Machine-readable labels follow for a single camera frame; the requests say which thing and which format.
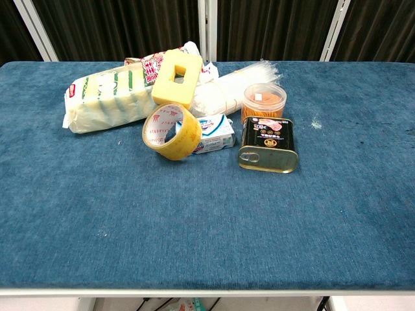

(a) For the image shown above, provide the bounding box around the white blue soap box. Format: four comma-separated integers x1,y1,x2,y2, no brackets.
191,113,237,156

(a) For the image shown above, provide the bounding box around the yellow packing tape roll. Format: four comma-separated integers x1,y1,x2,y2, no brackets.
142,102,203,161

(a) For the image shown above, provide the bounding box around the blue table cloth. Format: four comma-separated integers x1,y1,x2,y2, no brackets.
0,60,415,290

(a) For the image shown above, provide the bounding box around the black luncheon meat can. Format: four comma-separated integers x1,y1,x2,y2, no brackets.
238,116,300,174

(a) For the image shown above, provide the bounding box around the bundle of clear plastic straws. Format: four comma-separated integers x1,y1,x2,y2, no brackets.
190,60,282,118

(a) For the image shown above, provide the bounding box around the clear tub of toothpicks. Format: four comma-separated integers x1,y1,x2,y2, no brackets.
241,83,288,124

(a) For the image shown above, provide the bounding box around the yellow sponge block with hole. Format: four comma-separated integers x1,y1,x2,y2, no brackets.
151,49,203,111

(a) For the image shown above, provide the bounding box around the red white snack bag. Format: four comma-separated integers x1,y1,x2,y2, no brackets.
124,41,220,90

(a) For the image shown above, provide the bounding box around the pack of yellow green sponges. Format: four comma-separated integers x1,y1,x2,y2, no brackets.
62,62,159,134

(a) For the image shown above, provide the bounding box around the dark pleated curtain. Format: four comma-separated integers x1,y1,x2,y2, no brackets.
0,0,415,66

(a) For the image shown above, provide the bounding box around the white frame post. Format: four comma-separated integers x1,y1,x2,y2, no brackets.
12,0,60,62
197,0,219,62
318,0,352,62

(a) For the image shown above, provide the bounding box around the black cable under table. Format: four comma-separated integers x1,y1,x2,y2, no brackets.
134,297,176,311

